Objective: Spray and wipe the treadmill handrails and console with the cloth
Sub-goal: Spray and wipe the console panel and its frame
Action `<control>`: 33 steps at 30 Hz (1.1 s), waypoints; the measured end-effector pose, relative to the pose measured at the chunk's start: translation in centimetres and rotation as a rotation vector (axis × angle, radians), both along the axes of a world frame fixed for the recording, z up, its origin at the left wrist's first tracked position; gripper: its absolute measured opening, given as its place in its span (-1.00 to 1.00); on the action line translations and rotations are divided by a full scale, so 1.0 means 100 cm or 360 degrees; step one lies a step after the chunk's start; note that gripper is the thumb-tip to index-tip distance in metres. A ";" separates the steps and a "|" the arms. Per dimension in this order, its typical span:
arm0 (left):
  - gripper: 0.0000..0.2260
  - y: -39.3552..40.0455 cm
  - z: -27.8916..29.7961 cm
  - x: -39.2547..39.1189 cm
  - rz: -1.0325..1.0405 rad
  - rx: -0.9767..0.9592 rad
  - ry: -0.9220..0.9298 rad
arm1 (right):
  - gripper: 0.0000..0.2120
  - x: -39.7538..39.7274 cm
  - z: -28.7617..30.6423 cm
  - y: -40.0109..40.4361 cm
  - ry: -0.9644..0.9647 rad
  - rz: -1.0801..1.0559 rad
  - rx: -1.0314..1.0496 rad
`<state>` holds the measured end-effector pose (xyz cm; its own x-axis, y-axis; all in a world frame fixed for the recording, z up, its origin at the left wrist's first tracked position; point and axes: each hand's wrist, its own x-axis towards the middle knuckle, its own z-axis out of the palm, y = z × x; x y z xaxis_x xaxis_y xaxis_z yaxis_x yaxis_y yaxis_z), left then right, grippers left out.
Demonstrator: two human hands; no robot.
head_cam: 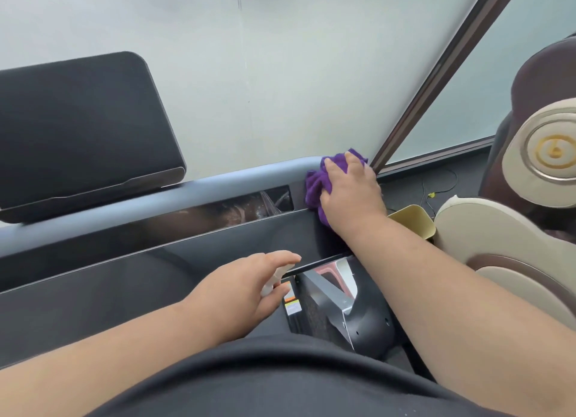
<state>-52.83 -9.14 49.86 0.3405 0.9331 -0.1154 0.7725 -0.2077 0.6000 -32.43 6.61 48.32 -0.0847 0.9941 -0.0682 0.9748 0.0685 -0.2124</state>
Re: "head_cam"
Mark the person's left hand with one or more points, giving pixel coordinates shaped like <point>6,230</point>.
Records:
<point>234,295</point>

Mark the person's right hand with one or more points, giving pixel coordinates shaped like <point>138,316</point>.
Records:
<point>351,196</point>

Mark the purple microfibre cloth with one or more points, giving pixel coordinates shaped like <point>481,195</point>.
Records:
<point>315,182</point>

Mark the white spray bottle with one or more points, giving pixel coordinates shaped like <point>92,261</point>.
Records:
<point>272,284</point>

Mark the person's left forearm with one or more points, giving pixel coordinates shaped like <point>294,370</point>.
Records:
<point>90,358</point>

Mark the person's right forearm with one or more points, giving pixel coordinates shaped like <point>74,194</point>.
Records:
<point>472,313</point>

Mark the grey treadmill base with uprights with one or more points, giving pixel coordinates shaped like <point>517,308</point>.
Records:
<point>333,304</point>

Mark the beige waste bin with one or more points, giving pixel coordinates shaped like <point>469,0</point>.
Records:
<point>414,221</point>

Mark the black shirt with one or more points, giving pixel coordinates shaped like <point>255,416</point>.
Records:
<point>292,380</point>

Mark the beige upholstered chair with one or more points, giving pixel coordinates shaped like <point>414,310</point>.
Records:
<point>531,205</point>

